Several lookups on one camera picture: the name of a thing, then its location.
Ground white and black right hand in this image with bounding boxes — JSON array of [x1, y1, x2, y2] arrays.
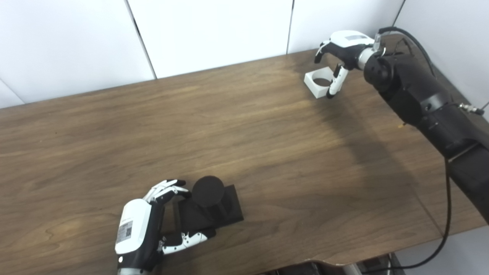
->
[[314, 30, 377, 99]]

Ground white and black left hand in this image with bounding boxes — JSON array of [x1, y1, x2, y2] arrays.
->
[[115, 179, 217, 270]]

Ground white square piece with hole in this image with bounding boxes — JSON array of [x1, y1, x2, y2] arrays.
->
[[304, 66, 344, 100]]

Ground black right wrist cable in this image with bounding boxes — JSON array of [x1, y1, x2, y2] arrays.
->
[[362, 26, 453, 274]]

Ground black peg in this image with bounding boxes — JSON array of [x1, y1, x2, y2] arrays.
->
[[174, 175, 245, 235]]

